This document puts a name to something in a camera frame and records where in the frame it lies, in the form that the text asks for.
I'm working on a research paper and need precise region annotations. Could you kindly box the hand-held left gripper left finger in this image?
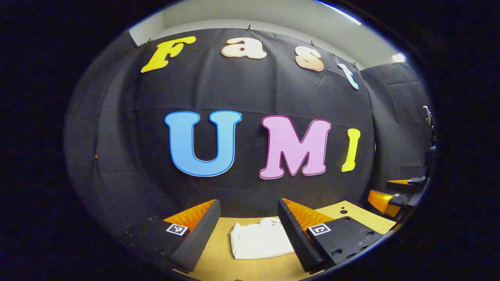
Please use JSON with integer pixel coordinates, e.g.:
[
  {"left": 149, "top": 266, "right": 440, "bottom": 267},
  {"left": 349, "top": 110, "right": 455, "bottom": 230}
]
[{"left": 125, "top": 199, "right": 222, "bottom": 274}]

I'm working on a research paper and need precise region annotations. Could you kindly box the cream button shirt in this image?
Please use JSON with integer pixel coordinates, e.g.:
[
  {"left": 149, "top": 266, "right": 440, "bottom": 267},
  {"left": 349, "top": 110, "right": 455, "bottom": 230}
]
[{"left": 229, "top": 218, "right": 295, "bottom": 260}]

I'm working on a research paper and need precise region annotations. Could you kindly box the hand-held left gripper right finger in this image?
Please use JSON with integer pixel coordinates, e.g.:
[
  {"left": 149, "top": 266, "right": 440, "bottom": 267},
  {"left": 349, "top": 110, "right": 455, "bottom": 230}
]
[{"left": 277, "top": 198, "right": 387, "bottom": 274}]

